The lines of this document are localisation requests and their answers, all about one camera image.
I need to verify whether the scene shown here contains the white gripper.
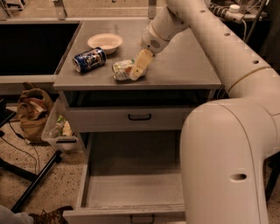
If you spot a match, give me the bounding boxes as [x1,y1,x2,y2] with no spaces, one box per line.
[129,21,172,81]

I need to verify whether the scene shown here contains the green white 7up can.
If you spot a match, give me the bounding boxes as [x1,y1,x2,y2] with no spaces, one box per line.
[112,59,135,81]

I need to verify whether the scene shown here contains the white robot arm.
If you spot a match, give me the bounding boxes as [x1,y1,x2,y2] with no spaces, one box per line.
[129,0,280,224]

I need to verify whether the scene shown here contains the grey drawer cabinet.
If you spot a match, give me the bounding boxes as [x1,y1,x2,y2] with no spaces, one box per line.
[52,18,222,152]

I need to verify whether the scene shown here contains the blue pepsi can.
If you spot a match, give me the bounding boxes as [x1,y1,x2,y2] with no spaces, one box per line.
[73,47,107,73]

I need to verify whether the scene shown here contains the closed top drawer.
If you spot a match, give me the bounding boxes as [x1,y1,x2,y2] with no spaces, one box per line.
[66,107,193,132]

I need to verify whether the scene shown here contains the open middle drawer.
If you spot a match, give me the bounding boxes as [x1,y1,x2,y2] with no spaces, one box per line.
[64,130,185,224]

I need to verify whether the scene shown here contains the white paper bowl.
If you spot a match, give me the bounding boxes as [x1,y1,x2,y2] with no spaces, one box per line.
[87,33,123,54]

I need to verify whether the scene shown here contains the white power strip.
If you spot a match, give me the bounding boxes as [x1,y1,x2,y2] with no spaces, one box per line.
[209,3,245,25]

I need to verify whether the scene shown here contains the brown paper bag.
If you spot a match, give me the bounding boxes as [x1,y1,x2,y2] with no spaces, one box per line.
[17,82,53,144]

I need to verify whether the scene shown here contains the black tripod stand legs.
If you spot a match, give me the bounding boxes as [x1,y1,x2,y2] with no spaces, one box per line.
[0,99,62,213]

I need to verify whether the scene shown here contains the black office chair base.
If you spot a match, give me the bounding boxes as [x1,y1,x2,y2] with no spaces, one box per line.
[265,152,280,201]

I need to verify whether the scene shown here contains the patterned shoe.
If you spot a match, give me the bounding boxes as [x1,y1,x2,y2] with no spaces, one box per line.
[30,206,73,224]

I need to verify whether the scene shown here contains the grey hanging cable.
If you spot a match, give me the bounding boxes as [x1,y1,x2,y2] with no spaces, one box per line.
[241,18,248,42]

